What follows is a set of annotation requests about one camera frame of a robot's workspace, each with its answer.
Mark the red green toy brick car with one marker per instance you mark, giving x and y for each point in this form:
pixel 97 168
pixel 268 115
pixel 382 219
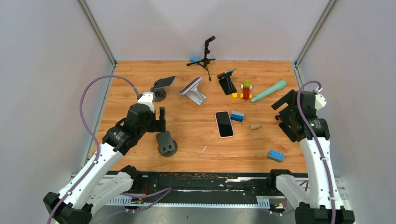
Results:
pixel 246 88

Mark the dark round-base phone stand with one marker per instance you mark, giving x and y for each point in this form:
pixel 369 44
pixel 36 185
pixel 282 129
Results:
pixel 159 94

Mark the black phone stand rear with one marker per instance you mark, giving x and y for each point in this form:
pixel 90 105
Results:
pixel 227 85

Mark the lavender phone on white stand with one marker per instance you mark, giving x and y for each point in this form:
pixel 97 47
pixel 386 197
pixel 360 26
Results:
pixel 190 86

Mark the black phone stand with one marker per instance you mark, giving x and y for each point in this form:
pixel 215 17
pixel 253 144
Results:
pixel 288 131
pixel 227 85

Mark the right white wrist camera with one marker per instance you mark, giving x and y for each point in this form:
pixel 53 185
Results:
pixel 320 100

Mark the white folding phone stand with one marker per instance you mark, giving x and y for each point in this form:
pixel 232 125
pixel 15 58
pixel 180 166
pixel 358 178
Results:
pixel 196 96

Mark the blue phone on black stand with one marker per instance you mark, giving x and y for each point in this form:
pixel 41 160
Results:
pixel 225 74

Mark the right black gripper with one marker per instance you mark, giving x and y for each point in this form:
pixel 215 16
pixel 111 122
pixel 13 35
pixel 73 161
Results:
pixel 287 99

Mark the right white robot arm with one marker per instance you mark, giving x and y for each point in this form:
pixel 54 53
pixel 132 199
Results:
pixel 322 204

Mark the pink case smartphone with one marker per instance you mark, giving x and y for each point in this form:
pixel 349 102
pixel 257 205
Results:
pixel 224 124

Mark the black mini tripod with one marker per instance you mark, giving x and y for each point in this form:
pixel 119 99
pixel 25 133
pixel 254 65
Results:
pixel 205 61

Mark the wooden cylinder peg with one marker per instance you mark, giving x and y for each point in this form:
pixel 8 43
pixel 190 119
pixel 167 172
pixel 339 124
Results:
pixel 255 126

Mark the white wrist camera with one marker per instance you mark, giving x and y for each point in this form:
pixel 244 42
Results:
pixel 147 98
pixel 320 100

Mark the black phone stand right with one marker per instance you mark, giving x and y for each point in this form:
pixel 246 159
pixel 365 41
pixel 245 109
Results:
pixel 288 131

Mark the blue grey duplo brick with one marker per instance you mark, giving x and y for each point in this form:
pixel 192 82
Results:
pixel 237 116

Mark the grey phone on round stand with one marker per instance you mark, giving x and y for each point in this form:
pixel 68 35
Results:
pixel 163 83

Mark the light blue duplo brick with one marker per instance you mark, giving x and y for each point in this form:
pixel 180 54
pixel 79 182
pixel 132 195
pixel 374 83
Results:
pixel 275 156

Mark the teal cylinder toy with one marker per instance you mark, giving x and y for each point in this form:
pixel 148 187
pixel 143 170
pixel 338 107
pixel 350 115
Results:
pixel 276 87

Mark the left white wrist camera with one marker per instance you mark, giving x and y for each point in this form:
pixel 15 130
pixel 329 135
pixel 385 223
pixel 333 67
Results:
pixel 147 98

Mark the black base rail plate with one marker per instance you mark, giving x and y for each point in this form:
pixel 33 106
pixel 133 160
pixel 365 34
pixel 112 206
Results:
pixel 210 188

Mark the teal small block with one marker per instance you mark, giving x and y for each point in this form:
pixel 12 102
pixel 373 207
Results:
pixel 194 59

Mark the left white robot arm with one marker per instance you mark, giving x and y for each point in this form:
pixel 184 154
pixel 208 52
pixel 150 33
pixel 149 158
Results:
pixel 81 198

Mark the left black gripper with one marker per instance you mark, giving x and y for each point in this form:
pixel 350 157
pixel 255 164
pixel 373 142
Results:
pixel 159 125

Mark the grey round-base phone stand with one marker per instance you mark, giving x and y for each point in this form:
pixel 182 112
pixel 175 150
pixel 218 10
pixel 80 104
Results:
pixel 166 145

